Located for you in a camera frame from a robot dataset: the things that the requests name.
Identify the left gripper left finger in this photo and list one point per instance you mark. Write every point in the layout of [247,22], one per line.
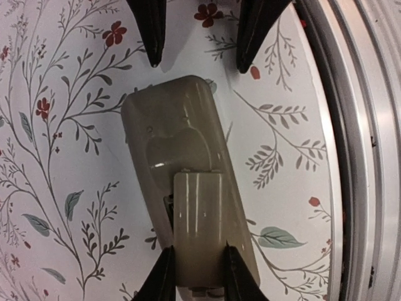
[160,283]

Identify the white remote control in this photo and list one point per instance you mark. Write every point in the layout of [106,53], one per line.
[174,127]

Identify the remote battery cover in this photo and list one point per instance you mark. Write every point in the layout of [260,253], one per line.
[199,239]

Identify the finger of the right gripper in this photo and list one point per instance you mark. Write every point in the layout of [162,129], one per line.
[150,16]
[256,18]

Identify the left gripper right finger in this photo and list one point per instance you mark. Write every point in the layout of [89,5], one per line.
[238,282]

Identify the floral patterned table mat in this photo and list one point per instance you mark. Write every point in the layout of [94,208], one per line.
[74,225]

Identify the front aluminium rail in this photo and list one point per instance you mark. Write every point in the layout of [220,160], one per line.
[356,47]

